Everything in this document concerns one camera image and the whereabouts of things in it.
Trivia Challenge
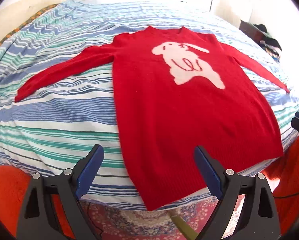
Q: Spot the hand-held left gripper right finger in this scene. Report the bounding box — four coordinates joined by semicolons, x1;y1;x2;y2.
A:
194;145;281;240

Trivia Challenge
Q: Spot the cream pillow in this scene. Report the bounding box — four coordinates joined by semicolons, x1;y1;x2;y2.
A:
0;0;68;46

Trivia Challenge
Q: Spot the striped bedspread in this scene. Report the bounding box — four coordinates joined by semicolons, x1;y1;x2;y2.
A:
0;0;299;209

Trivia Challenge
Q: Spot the person's orange fleece clothing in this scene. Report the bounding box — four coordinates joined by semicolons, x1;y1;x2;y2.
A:
0;135;299;240

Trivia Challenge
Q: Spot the orange green patterned sheet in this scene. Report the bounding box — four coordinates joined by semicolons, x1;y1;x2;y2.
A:
0;3;65;58

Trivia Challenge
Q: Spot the olive green strap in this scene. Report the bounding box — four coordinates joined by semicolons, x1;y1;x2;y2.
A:
170;214;199;240

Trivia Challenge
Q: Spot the pile of mixed clothes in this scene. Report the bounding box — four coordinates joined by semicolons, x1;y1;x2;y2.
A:
249;23;283;63

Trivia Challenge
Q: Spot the dark wooden dresser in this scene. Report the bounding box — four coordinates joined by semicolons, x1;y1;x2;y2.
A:
239;19;263;41

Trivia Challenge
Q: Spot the red sweater with white animal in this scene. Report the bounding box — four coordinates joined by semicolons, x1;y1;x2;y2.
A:
15;26;290;211

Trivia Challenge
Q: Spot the red patterned rug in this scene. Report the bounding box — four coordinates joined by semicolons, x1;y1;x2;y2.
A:
81;195;245;240

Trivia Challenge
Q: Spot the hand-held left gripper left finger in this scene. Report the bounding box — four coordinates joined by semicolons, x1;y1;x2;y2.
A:
16;144;105;240

